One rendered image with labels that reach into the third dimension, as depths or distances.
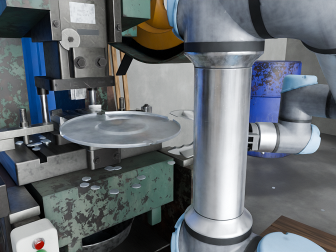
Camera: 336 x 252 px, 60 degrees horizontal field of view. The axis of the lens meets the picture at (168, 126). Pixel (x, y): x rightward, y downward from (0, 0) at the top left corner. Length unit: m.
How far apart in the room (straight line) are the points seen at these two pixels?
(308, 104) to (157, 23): 0.68
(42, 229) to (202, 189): 0.33
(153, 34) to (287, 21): 0.82
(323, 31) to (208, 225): 0.31
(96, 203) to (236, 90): 0.51
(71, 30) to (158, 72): 1.78
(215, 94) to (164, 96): 2.23
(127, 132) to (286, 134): 0.37
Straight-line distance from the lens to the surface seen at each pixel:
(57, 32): 0.81
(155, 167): 0.87
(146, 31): 1.18
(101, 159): 0.83
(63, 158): 0.82
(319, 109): 0.73
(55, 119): 0.94
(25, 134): 0.91
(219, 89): 0.41
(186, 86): 2.81
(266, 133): 0.72
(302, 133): 0.75
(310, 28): 0.38
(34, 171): 0.81
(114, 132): 0.67
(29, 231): 0.65
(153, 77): 2.54
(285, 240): 0.51
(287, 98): 0.74
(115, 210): 0.84
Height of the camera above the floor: 0.96
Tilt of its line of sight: 14 degrees down
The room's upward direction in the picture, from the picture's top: straight up
